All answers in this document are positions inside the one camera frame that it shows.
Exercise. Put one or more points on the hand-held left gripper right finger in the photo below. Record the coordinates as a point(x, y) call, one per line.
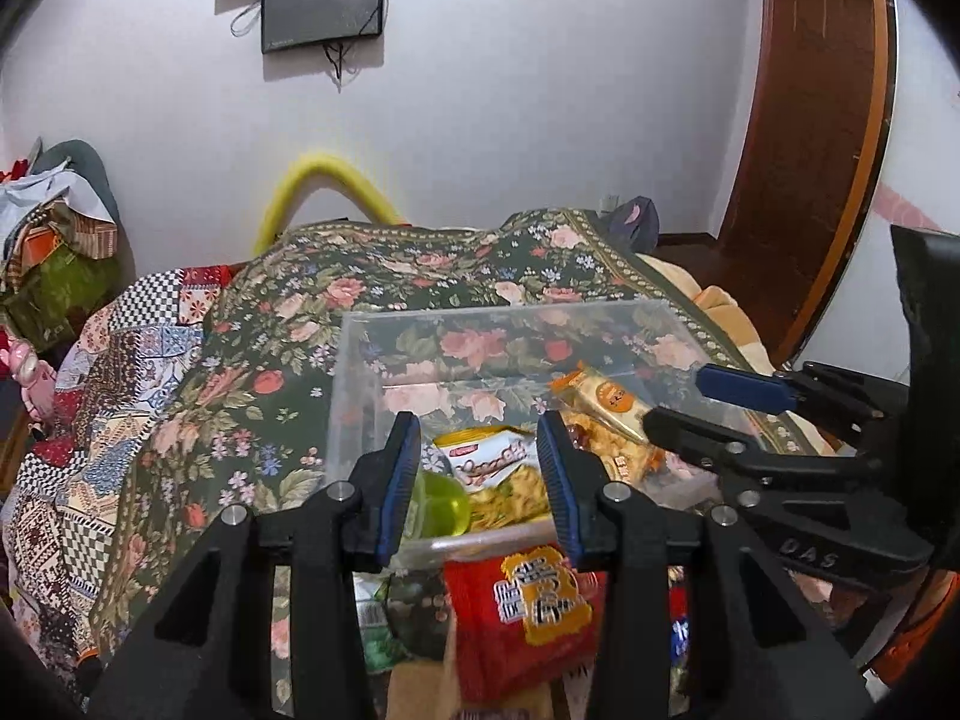
point(559, 487)

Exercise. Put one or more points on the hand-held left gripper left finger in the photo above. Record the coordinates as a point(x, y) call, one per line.
point(397, 481)

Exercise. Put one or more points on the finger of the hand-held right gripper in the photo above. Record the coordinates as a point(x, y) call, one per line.
point(697, 435)
point(742, 386)

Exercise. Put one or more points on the orange snack packet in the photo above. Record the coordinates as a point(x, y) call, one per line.
point(607, 397)

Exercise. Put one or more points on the clear plastic storage box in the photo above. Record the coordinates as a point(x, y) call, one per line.
point(360, 390)

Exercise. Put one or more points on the clear packet of orange snacks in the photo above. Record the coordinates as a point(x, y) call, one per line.
point(615, 457)

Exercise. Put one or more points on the green jelly cup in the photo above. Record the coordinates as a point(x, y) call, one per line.
point(442, 504)

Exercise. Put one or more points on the yellow chips packet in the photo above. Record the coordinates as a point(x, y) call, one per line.
point(510, 502)

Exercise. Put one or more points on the white snack packet red script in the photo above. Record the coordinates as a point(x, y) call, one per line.
point(487, 457)

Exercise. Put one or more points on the beige plush blanket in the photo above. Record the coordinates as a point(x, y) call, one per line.
point(727, 307)

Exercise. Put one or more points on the green snack packet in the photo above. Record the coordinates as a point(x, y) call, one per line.
point(394, 622)

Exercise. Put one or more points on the dark floral blanket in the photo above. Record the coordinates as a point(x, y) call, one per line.
point(300, 330)

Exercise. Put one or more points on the blue snack packet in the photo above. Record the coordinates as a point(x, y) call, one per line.
point(680, 634)

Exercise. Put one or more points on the grey bag with pink print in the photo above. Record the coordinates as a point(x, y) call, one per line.
point(630, 221)

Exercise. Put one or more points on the brown cardboard box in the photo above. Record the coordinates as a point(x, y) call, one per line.
point(420, 694)

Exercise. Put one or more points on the orange cloth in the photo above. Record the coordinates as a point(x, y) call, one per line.
point(919, 630)

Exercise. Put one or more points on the brown wooden door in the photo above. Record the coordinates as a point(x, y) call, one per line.
point(810, 135)

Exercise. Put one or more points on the patchwork quilt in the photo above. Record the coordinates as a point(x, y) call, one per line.
point(112, 390)

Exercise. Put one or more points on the yellow foam tube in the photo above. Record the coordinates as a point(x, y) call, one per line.
point(330, 172)

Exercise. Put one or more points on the pink toy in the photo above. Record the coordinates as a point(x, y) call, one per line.
point(34, 382)

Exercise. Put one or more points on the pile of folded cloths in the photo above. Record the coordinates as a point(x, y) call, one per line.
point(56, 240)

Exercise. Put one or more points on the black wall panel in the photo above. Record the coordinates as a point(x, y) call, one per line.
point(322, 7)

